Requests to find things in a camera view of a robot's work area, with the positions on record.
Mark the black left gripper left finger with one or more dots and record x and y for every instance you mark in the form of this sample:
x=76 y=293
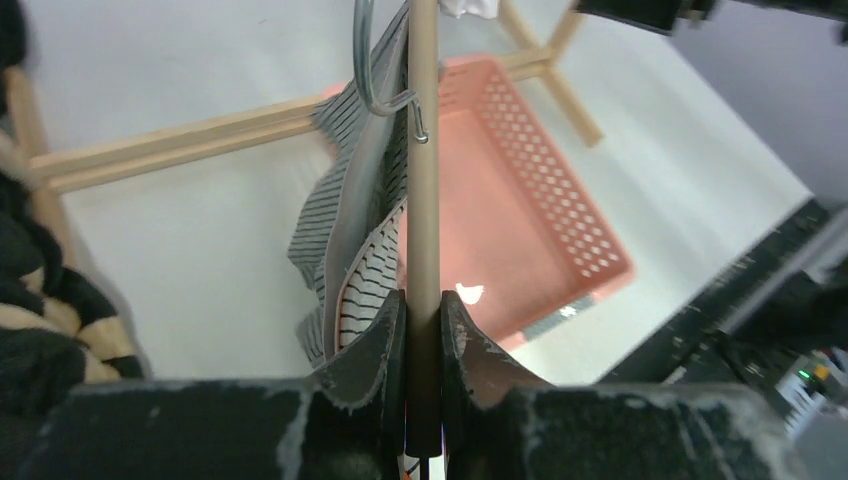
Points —
x=359 y=400

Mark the pink perforated plastic basket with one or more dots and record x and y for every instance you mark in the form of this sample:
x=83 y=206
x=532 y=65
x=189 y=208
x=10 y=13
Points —
x=520 y=237

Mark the black beige flower blanket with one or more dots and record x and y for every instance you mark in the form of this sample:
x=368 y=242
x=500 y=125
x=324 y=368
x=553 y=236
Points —
x=58 y=330

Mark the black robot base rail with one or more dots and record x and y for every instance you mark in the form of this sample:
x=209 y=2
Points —
x=774 y=320

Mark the wooden clip hanger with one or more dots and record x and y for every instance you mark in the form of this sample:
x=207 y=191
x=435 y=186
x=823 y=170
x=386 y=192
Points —
x=421 y=100

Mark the wooden clothes rack frame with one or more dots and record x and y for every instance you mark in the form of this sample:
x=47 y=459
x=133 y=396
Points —
x=49 y=175

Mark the grey striped underwear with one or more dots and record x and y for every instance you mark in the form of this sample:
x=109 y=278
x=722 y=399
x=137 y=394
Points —
x=345 y=244

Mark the red printed underwear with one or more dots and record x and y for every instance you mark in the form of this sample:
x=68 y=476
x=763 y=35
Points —
x=485 y=9

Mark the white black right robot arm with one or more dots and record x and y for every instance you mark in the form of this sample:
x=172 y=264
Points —
x=660 y=16

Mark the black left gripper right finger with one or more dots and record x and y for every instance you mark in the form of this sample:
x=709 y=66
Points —
x=477 y=378

